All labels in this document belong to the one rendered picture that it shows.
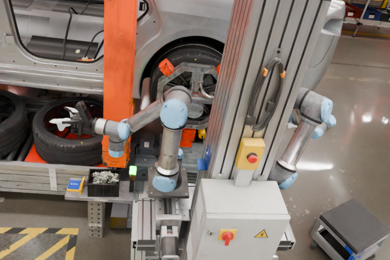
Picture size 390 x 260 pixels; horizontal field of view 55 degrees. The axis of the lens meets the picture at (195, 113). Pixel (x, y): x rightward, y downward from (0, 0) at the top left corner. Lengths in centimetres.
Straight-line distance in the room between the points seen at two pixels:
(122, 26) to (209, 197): 101
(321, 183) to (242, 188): 219
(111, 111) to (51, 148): 72
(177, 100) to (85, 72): 135
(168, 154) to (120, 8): 78
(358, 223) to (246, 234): 158
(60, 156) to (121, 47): 112
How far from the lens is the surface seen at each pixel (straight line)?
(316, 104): 197
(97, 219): 275
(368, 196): 387
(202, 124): 291
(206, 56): 269
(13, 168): 293
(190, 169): 324
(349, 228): 298
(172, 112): 160
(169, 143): 173
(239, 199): 156
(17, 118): 313
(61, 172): 286
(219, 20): 260
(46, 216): 307
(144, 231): 202
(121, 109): 231
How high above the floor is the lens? 235
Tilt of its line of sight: 35 degrees down
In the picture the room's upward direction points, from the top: 10 degrees clockwise
